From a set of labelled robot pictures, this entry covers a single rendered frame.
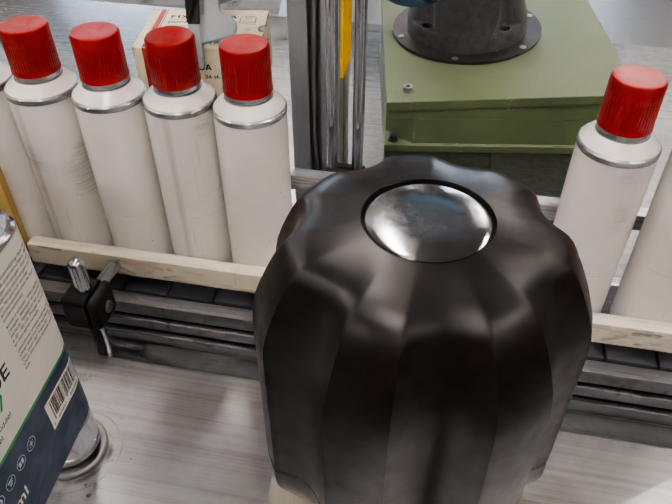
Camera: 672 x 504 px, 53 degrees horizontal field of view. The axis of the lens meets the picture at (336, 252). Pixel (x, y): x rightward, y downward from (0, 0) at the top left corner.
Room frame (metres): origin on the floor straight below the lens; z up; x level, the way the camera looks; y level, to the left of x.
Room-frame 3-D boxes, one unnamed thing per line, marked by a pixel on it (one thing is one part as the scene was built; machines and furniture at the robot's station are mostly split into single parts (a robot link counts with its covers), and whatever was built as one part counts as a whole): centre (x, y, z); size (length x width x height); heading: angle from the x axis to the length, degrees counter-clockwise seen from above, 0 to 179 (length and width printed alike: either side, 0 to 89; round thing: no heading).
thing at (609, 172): (0.37, -0.18, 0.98); 0.05 x 0.05 x 0.20
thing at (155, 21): (0.86, 0.17, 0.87); 0.16 x 0.12 x 0.07; 89
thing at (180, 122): (0.43, 0.11, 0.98); 0.05 x 0.05 x 0.20
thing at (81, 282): (0.37, 0.18, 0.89); 0.06 x 0.03 x 0.12; 169
